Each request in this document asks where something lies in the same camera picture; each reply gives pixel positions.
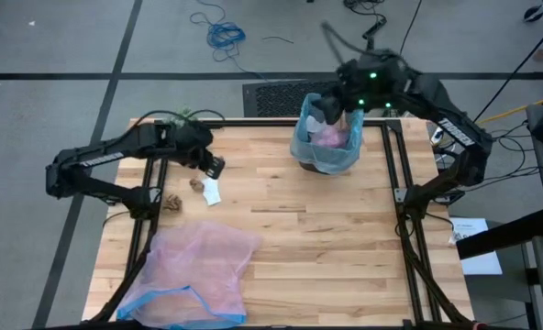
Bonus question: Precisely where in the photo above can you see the yellow extension cable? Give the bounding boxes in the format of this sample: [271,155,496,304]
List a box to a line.
[477,95,543,126]

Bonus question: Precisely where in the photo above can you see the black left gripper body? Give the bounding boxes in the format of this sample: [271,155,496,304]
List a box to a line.
[172,119,216,170]

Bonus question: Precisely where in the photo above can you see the white printed paper sheet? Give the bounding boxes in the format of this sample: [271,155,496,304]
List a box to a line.
[449,216,504,276]

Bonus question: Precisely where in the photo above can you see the grey plastic trash bin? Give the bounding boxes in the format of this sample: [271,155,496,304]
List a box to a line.
[297,159,341,176]

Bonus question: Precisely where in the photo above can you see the pink trash bag blue drawstring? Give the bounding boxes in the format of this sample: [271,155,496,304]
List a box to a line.
[116,219,263,330]

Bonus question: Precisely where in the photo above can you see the black power strip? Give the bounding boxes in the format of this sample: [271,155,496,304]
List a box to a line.
[361,16,387,40]

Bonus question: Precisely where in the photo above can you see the black aluminium table frame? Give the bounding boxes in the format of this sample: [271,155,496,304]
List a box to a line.
[87,117,477,330]

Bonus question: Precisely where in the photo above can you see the white power strip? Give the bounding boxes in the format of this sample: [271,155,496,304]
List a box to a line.
[429,126,448,146]

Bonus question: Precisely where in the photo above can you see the long black hanging cable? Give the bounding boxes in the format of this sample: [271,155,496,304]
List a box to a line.
[472,11,543,124]
[398,0,423,56]

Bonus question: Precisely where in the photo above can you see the black bar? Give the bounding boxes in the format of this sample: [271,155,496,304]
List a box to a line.
[456,208,543,260]

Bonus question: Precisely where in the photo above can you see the black chair wheel base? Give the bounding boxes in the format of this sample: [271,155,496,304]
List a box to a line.
[522,0,543,23]

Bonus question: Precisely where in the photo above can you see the coiled blue cable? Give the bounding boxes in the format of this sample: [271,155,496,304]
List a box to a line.
[188,0,266,82]

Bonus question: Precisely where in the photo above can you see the green crumpled object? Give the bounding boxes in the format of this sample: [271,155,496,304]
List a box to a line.
[163,105,199,128]

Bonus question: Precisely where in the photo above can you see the small knotted pink plastic bag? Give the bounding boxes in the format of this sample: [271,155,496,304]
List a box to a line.
[308,124,351,150]

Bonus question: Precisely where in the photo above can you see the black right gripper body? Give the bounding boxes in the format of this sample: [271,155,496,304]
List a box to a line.
[335,49,413,114]

